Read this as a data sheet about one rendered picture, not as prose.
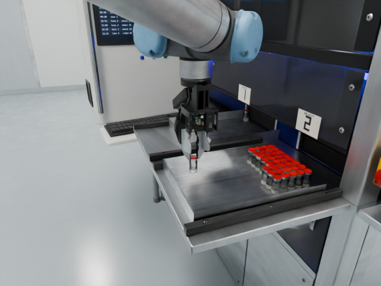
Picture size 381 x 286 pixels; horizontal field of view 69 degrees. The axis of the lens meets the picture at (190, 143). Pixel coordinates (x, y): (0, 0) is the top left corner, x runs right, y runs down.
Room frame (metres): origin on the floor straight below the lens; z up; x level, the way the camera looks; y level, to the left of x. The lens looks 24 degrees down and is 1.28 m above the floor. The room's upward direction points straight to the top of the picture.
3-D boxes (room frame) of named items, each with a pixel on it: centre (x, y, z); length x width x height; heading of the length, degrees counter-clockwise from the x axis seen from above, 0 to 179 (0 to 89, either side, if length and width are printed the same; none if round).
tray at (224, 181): (0.64, -0.12, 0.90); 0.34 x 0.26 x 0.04; 109
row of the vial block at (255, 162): (0.67, -0.21, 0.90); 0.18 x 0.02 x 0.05; 19
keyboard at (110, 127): (1.27, 0.20, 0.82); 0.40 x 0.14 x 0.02; 117
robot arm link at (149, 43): (0.55, 0.03, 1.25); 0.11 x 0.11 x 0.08; 53
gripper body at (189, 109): (0.63, -0.02, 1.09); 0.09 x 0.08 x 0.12; 20
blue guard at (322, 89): (1.50, -0.04, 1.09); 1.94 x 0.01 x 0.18; 20
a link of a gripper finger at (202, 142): (0.64, -0.03, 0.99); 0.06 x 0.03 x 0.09; 20
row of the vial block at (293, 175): (0.67, -0.23, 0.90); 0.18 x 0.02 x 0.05; 19
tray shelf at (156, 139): (0.81, -0.11, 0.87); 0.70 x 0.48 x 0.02; 20
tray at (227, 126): (1.00, -0.12, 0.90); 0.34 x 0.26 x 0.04; 110
